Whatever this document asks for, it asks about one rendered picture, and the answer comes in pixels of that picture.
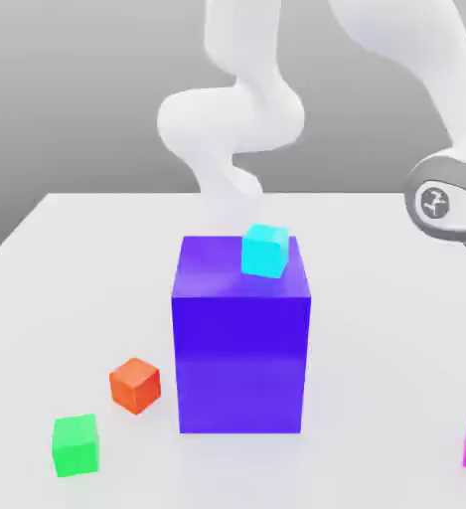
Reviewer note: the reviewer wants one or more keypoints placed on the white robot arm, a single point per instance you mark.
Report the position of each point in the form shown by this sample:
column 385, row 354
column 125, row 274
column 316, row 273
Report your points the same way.
column 232, row 115

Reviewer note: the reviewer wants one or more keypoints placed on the small green cube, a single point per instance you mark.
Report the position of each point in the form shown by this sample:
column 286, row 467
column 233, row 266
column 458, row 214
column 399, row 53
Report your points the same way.
column 74, row 445

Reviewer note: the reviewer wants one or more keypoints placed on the small cyan cube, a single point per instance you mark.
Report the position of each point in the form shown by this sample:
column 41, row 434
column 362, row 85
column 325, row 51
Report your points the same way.
column 264, row 252

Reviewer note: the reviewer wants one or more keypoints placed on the small orange cube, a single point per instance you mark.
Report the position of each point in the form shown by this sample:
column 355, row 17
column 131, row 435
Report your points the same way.
column 134, row 385

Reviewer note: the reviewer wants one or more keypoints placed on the large purple box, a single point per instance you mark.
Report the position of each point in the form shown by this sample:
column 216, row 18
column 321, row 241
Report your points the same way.
column 240, row 358

